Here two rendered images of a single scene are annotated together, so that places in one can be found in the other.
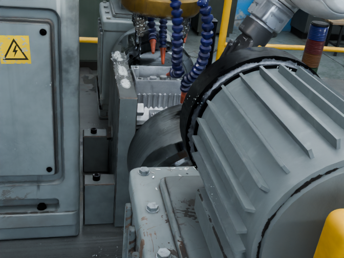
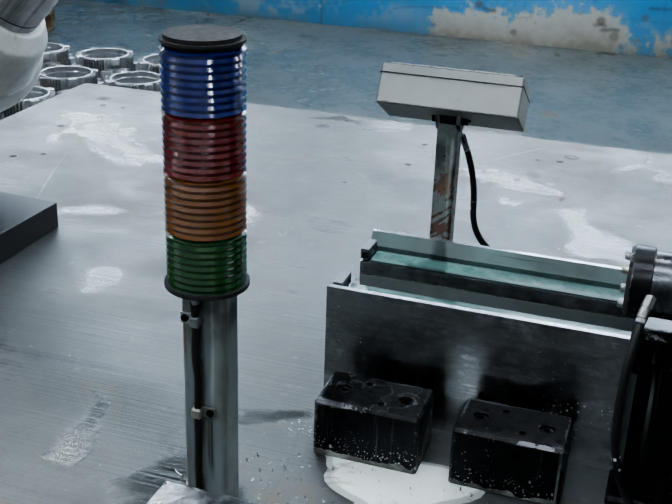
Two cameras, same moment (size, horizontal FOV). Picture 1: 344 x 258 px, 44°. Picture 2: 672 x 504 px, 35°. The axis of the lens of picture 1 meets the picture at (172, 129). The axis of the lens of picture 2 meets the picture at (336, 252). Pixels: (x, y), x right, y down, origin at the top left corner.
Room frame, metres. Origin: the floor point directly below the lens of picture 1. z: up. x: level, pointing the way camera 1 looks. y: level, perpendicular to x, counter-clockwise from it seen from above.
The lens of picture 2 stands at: (1.96, 0.02, 1.37)
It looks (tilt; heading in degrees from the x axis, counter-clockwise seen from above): 24 degrees down; 212
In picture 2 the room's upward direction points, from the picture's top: 2 degrees clockwise
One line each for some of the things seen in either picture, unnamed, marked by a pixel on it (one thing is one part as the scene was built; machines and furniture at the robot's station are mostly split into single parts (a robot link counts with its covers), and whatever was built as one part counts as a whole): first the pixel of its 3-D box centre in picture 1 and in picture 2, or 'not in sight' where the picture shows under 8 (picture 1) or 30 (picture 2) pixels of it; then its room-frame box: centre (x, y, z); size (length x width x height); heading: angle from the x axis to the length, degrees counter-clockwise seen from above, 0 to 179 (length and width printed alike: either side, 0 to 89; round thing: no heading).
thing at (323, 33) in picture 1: (318, 31); (203, 76); (1.40, -0.44, 1.19); 0.06 x 0.06 x 0.04
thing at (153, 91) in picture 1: (156, 86); not in sight; (0.97, 0.05, 1.11); 0.12 x 0.11 x 0.07; 104
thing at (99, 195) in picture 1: (105, 135); not in sight; (0.95, 0.17, 0.97); 0.30 x 0.11 x 0.34; 14
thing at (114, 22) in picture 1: (138, 56); not in sight; (1.56, 0.15, 0.99); 0.35 x 0.31 x 0.37; 14
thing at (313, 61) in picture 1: (311, 58); (205, 198); (1.40, -0.44, 1.10); 0.06 x 0.06 x 0.04
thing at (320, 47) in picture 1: (314, 45); (204, 139); (1.40, -0.44, 1.14); 0.06 x 0.06 x 0.04
